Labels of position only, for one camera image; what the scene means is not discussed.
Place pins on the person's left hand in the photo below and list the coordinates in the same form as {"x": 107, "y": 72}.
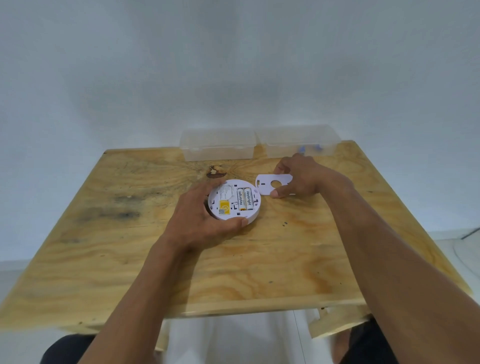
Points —
{"x": 191, "y": 221}

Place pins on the person's right hand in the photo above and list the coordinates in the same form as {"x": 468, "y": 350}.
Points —
{"x": 311, "y": 176}

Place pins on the white round smoke detector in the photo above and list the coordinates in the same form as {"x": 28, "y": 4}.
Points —
{"x": 225, "y": 195}

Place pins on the clear plastic box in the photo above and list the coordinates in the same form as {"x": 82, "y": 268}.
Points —
{"x": 217, "y": 146}
{"x": 285, "y": 138}

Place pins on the white plastic mounting plate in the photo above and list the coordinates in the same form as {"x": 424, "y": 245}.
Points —
{"x": 264, "y": 187}

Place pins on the person's right forearm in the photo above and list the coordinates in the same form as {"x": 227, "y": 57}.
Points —
{"x": 393, "y": 270}

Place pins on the person's left forearm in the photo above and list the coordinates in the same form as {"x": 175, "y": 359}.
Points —
{"x": 142, "y": 300}

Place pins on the person's right leg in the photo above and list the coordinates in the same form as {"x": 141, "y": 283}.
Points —
{"x": 341, "y": 348}

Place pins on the white round base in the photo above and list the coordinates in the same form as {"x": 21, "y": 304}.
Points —
{"x": 468, "y": 255}

